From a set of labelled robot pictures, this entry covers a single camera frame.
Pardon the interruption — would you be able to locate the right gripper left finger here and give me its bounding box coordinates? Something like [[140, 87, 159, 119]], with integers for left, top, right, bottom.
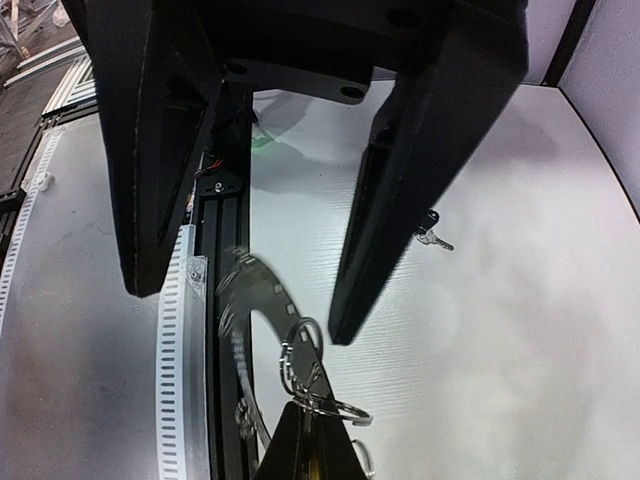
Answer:
[[255, 401, 304, 480]]

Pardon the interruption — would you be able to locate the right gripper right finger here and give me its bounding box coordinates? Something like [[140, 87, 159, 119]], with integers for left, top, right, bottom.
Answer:
[[305, 415, 367, 480]]

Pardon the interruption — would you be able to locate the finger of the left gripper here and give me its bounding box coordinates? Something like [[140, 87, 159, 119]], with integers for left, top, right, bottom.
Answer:
[[328, 39, 528, 345], [86, 1, 222, 298]]

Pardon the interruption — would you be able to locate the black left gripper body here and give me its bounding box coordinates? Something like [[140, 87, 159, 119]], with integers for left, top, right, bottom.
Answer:
[[59, 0, 531, 81]]

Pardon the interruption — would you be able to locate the black head key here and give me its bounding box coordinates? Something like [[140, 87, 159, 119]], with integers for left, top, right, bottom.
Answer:
[[415, 208, 456, 253]]

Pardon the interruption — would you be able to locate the round metal keyring disc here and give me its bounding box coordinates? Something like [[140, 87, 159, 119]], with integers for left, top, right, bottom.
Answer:
[[213, 243, 377, 480]]

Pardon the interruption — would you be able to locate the yellow head key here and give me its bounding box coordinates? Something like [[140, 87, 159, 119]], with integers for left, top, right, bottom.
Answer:
[[308, 455, 321, 480]]

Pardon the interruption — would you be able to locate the white slotted cable duct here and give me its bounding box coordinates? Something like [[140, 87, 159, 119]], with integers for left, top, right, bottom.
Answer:
[[1, 117, 211, 479]]

